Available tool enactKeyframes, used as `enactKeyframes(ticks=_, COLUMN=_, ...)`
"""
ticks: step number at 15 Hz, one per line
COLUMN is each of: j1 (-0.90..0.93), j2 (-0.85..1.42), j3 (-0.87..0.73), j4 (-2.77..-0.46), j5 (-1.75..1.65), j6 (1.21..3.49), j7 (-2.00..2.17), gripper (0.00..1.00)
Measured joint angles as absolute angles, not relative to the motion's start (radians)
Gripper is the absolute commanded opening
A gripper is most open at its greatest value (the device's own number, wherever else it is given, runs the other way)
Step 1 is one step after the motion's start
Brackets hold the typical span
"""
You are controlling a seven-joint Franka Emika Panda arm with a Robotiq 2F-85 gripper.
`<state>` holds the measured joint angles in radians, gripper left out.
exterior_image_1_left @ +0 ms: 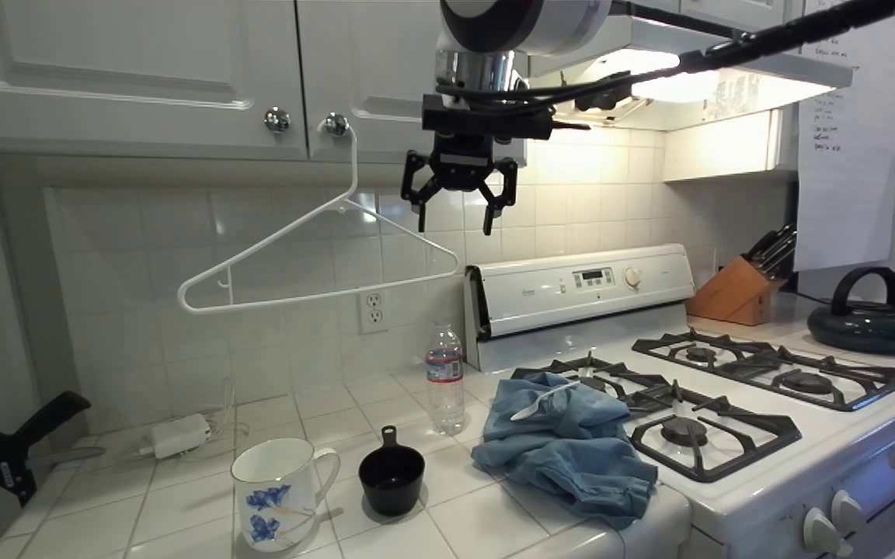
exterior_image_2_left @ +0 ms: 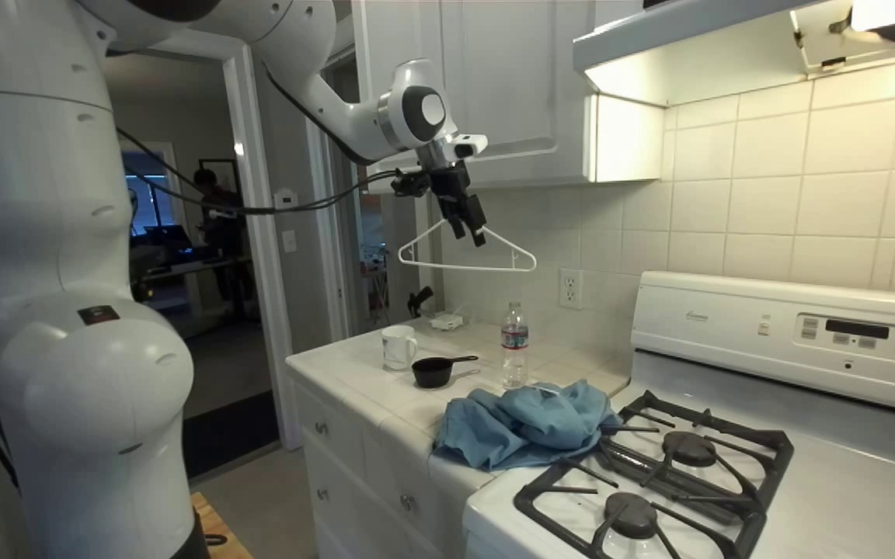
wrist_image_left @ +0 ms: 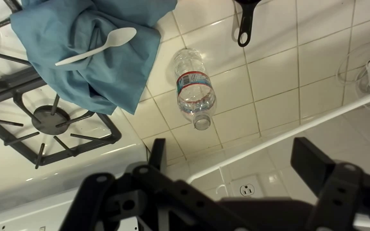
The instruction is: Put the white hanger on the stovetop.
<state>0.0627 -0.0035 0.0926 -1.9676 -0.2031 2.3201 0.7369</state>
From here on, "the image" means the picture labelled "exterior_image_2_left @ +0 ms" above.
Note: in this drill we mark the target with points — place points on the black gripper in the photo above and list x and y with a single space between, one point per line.
455 174

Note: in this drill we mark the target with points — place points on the white plastic hanger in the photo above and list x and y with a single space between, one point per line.
469 270

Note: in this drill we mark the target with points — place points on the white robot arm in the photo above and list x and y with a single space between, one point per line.
55 260

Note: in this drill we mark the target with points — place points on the white mug blue flowers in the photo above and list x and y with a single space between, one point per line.
398 350

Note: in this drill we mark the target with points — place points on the black measuring cup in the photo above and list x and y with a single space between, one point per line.
434 375

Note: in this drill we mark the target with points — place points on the white upper cabinet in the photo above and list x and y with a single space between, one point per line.
512 72

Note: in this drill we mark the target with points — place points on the white cabinet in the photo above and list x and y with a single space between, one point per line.
512 72
365 468

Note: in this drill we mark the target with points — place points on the blue cloth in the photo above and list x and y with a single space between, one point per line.
521 423

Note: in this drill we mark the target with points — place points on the person in dark clothes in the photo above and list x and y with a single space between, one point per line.
219 212

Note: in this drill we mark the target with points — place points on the metal cabinet knob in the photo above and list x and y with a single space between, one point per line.
412 504
317 427
326 494

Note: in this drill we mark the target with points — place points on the white lower cabinet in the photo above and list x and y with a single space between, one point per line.
365 468

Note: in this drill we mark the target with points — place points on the black stove grate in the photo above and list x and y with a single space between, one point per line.
544 494
770 438

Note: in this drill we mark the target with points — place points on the white range hood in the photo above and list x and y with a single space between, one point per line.
696 42

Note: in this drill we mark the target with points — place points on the grey round burner cap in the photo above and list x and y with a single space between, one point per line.
688 449
633 514

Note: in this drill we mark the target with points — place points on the wooden base board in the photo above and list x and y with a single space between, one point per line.
221 530

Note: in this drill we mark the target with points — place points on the white gas stove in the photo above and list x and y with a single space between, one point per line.
841 485

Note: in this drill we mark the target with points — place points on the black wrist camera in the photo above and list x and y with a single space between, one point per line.
412 184

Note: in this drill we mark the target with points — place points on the white wall outlet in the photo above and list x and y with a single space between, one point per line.
570 287

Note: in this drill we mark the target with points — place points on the white light switch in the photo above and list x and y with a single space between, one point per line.
288 241

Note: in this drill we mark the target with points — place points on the white door frame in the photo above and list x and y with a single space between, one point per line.
262 260

